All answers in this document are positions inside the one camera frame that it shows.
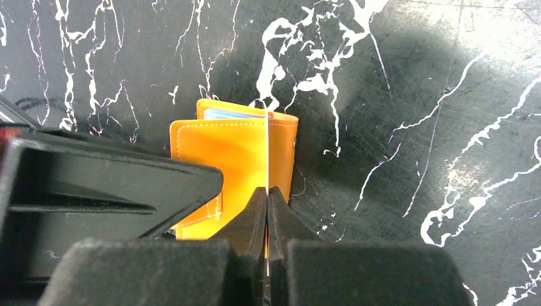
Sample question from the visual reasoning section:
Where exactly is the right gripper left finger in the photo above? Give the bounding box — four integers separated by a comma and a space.
39, 187, 267, 305

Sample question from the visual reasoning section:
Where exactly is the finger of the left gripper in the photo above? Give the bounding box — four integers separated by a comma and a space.
1, 128, 223, 284

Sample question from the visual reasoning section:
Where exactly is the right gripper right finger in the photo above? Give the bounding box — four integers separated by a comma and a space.
267, 187, 471, 305

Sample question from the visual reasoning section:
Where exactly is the orange leather card holder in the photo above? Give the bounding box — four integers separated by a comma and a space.
169, 99, 299, 240

